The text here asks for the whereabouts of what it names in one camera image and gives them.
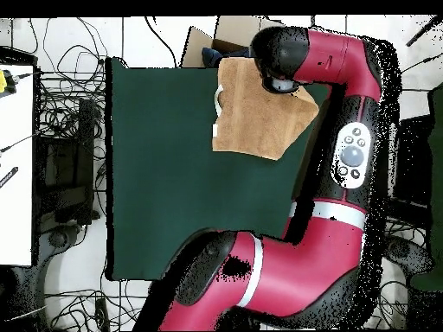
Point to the tan terry towel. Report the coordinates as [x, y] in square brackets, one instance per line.
[256, 124]

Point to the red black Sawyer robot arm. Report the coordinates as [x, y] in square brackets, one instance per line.
[304, 269]

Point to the navy blue garment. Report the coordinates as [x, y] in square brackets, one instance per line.
[216, 57]

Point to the brown cardboard box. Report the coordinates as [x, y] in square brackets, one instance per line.
[232, 29]

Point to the black tripod leg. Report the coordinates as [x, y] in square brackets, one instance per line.
[424, 31]

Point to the dark green table cloth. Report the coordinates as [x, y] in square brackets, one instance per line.
[155, 173]

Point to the black box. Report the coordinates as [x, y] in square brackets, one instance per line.
[415, 162]

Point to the black equipment stand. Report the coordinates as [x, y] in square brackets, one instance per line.
[65, 162]

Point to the yellow black tool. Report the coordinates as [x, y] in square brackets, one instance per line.
[2, 81]

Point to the white side table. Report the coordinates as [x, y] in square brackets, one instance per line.
[15, 173]

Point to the black label bar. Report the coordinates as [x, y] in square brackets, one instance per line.
[8, 177]

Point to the black power strip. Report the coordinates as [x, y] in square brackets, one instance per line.
[102, 314]

